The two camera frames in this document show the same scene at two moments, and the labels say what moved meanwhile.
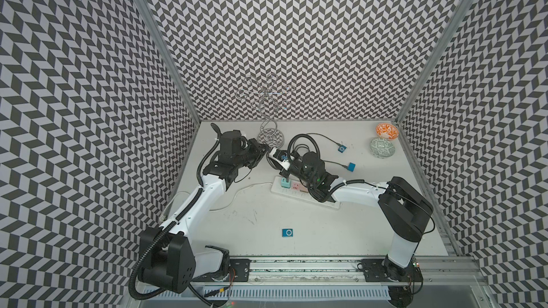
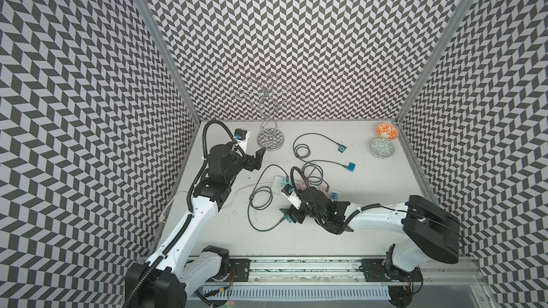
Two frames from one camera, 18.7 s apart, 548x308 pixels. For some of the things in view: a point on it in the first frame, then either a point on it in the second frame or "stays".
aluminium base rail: (437, 271) stays
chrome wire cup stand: (267, 98) stays
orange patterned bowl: (387, 131) stays
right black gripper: (284, 172) -> (294, 214)
